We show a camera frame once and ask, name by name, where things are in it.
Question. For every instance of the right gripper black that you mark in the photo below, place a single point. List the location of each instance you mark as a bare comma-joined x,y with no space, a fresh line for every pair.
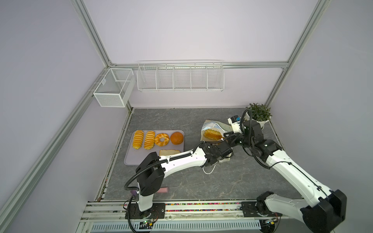
230,139

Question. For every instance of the fake oval sugared bread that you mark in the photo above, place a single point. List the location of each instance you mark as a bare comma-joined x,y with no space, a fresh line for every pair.
213,135

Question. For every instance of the paper bag with landscape print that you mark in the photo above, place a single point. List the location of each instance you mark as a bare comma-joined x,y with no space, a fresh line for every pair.
215,125

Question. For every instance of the round orange fake bun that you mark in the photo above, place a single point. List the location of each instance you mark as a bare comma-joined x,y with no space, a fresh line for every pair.
177,138

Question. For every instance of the fake toast slice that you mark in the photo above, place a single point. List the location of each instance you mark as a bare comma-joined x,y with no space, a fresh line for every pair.
168,152

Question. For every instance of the fake braided ring bread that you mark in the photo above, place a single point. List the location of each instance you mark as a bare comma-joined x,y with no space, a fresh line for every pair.
161,139

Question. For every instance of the fake yellow ridged bread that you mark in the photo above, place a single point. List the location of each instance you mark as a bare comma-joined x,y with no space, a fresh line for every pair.
138,139
149,140

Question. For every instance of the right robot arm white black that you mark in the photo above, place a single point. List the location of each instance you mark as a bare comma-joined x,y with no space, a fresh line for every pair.
321,209

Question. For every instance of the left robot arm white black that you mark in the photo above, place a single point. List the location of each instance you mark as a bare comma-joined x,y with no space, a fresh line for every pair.
154,169

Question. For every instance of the potted green plant white pot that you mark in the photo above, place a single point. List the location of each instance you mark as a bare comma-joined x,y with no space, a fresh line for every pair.
260,113

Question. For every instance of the lavender cutting mat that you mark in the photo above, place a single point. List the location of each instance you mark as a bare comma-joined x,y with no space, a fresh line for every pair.
135,156

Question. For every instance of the white mesh box basket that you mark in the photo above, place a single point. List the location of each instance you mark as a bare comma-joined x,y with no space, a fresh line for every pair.
115,88

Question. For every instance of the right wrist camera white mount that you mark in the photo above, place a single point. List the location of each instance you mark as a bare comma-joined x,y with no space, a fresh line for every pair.
234,122

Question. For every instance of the purple scoop with pink handle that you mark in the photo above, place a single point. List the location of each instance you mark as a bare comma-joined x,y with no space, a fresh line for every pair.
163,190

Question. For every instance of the white wire shelf basket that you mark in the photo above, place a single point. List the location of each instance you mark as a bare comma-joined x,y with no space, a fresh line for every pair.
181,75

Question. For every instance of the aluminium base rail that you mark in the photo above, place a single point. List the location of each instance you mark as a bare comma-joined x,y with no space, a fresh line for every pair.
188,210

